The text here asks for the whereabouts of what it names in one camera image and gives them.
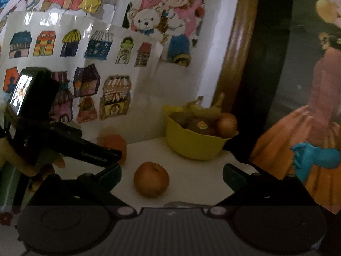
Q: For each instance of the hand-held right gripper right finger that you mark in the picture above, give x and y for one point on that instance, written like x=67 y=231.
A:
x=231 y=177

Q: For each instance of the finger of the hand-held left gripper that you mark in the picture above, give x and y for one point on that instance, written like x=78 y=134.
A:
x=101 y=156

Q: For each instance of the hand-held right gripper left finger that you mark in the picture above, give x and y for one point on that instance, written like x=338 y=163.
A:
x=113 y=176

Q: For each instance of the large red apple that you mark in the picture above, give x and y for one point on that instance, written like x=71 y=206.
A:
x=115 y=142

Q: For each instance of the round red apple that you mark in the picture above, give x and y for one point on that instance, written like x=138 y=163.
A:
x=151 y=180

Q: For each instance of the yellow plastic bowl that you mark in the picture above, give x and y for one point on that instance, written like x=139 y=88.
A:
x=191 y=145

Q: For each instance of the brown kiwi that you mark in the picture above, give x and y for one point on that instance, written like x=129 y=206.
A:
x=179 y=118

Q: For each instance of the person's left hand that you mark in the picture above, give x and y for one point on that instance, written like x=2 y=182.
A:
x=8 y=154

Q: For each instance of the small reddish apple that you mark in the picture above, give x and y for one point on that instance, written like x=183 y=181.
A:
x=227 y=124

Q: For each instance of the kiwi with sticker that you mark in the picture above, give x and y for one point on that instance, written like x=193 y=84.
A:
x=197 y=131

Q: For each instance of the long banana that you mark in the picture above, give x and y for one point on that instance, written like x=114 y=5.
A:
x=210 y=112

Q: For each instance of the banana with dark stem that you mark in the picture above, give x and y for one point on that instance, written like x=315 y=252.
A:
x=195 y=104

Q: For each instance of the house drawings wall sheet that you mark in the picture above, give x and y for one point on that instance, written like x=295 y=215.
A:
x=80 y=58

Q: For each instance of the orange dress wall poster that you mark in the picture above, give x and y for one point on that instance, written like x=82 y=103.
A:
x=319 y=128

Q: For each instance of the child and teddy wall poster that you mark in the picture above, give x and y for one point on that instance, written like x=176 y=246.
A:
x=170 y=13

